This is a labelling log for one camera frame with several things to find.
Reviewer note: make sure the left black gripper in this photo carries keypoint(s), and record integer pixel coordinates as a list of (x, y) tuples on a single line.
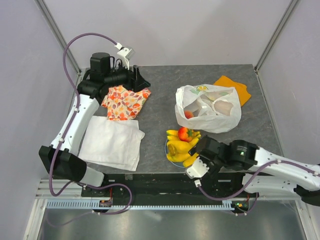
[(138, 83)]

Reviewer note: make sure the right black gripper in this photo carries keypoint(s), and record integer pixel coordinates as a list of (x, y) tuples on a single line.
[(213, 168)]

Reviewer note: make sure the orange persimmon fruit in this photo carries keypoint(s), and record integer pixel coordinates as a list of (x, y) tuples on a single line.
[(185, 134)]

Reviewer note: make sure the small yellow banana bunch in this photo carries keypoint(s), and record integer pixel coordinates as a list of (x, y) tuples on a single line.
[(172, 135)]

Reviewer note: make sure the peach fake fruit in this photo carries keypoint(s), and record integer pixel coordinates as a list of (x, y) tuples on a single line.
[(188, 114)]

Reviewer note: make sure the white plastic bag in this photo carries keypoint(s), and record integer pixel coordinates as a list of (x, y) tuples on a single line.
[(216, 109)]

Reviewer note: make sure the large yellow banana bunch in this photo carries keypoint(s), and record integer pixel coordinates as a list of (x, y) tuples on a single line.
[(180, 157)]

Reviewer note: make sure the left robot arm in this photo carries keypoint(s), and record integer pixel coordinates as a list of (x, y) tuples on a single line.
[(60, 158)]

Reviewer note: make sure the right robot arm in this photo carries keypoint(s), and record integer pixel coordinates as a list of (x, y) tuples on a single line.
[(265, 171)]

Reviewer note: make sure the floral patterned cloth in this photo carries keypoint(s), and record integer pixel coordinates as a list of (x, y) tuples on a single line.
[(123, 104)]

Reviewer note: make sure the blue plate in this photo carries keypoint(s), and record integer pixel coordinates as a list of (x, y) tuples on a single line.
[(173, 154)]

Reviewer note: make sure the orange cloth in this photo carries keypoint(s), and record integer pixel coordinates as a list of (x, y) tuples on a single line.
[(241, 88)]

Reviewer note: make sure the white cloth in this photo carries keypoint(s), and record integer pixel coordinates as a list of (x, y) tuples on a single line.
[(113, 144)]

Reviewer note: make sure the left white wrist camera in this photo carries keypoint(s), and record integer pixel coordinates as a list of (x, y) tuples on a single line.
[(125, 53)]

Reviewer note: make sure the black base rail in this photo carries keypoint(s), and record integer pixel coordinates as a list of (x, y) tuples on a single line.
[(167, 188)]

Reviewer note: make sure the left aluminium frame post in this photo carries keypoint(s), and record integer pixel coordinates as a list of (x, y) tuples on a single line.
[(44, 9)]

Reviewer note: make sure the aluminium frame post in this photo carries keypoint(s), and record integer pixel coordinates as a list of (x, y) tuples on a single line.
[(44, 9), (276, 33)]

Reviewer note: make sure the light blue cable duct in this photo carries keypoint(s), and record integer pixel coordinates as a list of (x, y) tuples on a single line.
[(95, 204)]

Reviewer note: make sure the right aluminium frame post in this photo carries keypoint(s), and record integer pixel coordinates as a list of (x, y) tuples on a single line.
[(276, 33)]

